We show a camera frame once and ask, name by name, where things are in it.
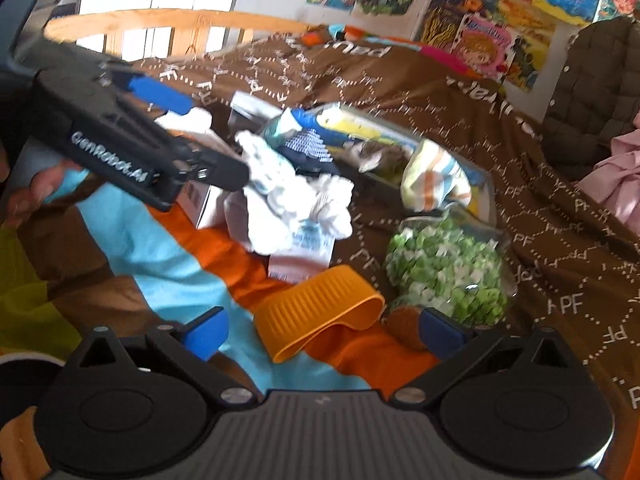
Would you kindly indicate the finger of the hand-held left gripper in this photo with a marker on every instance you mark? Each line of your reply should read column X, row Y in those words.
column 220, row 170
column 160, row 92

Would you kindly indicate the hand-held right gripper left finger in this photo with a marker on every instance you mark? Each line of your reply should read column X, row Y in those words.
column 205, row 334

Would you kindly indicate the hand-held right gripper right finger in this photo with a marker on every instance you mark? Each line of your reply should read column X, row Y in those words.
column 440, row 334

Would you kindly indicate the white sock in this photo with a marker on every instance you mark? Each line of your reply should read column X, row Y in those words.
column 325, row 205
column 192, row 122
column 265, row 165

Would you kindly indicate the clear storage box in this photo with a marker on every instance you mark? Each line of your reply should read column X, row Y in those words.
column 350, row 120

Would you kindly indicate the person's left hand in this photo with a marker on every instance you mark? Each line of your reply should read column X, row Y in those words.
column 50, row 180

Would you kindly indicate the brown cork lid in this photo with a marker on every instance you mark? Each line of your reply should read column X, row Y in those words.
column 405, row 329

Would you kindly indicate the small white cardboard box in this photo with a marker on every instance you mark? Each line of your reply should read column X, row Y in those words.
column 200, row 202

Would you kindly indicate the green white patterned cloth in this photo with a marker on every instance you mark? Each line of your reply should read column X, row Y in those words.
column 440, row 270

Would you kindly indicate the white blue packet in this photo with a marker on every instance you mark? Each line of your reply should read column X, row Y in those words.
column 287, row 122

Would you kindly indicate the navy dotted sock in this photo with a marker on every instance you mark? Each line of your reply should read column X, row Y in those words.
column 305, row 147

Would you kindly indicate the colourful striped bedsheet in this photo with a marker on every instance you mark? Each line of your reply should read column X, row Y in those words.
column 140, row 245

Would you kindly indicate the white pink labelled packet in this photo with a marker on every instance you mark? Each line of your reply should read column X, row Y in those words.
column 300, row 260

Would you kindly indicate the orange blue striped sock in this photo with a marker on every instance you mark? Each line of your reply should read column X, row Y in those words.
column 435, row 175

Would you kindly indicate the grey brown sock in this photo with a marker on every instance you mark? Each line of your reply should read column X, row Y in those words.
column 380, row 160

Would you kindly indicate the brown printed blanket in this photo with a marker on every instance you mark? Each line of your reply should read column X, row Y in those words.
column 400, row 90

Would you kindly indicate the pink cloth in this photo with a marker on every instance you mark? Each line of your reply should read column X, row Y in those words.
column 620, row 175

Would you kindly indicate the dark quilted jacket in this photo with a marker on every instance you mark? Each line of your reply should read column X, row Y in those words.
column 595, row 85

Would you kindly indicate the wooden bed rail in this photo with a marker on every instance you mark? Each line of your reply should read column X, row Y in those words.
column 150, row 22

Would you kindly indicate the dark orange wall poster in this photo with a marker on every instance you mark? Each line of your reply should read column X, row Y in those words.
column 445, row 15

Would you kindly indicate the pink framed figure wall poster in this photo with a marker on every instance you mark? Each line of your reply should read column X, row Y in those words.
column 482, row 47

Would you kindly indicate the orange black wall poster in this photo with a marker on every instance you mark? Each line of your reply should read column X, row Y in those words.
column 530, row 40

